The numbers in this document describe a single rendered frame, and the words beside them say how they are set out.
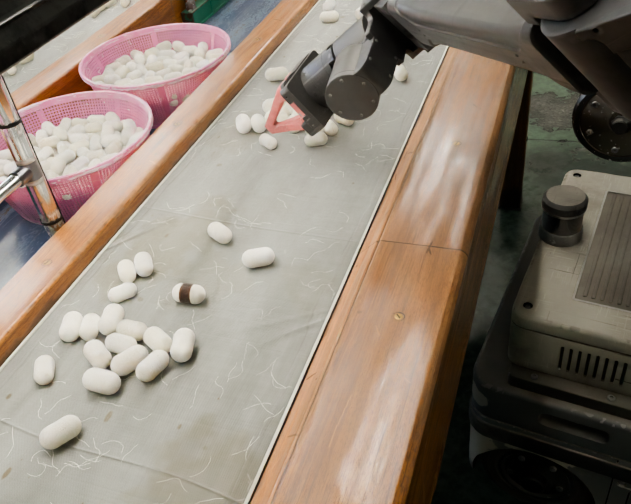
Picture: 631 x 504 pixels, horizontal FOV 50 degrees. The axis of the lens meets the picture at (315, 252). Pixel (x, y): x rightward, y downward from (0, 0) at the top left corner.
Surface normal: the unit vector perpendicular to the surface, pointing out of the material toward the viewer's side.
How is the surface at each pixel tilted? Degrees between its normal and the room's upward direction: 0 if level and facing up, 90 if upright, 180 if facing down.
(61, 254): 0
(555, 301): 0
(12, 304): 0
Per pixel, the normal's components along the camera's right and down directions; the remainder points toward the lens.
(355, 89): -0.20, 0.73
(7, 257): -0.11, -0.77
